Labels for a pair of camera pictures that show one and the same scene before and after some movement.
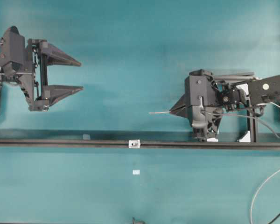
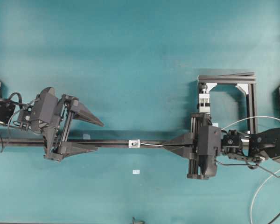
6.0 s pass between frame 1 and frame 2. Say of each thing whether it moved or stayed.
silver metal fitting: stayed
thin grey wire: moved
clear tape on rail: stayed
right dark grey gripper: moved
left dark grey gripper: moved
